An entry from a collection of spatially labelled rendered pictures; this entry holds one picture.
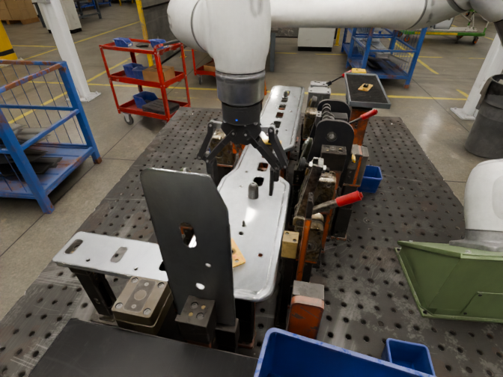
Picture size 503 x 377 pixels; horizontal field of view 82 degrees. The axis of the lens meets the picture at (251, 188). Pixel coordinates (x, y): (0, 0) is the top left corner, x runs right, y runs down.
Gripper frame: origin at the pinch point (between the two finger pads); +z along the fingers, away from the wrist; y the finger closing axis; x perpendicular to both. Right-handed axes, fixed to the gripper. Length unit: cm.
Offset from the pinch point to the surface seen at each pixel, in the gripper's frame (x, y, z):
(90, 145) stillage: -156, 185, 91
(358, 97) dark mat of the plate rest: -57, -30, -3
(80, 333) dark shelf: 34.6, 21.1, 10.3
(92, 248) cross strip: 14.9, 33.8, 13.1
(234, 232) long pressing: 2.8, 1.8, 13.1
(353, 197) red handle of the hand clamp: 0.8, -24.8, -0.9
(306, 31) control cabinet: -700, 14, 68
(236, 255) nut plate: 11.0, -0.7, 12.0
